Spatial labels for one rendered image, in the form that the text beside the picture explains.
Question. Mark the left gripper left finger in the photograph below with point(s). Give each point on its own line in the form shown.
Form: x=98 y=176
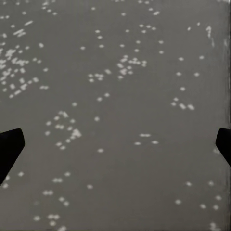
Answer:
x=11 y=145

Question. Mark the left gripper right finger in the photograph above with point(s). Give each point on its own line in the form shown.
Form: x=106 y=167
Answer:
x=223 y=143

